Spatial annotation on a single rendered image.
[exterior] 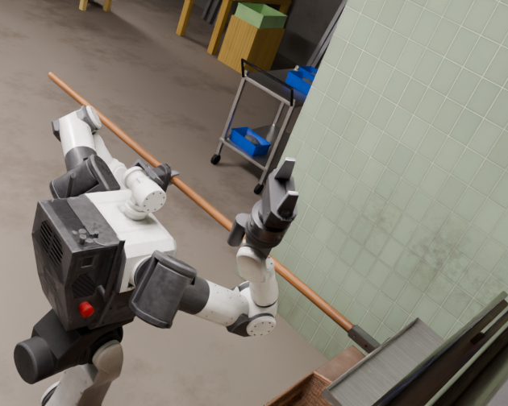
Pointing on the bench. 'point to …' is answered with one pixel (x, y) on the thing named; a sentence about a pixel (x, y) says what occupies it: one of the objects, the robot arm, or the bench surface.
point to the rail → (438, 353)
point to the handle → (497, 320)
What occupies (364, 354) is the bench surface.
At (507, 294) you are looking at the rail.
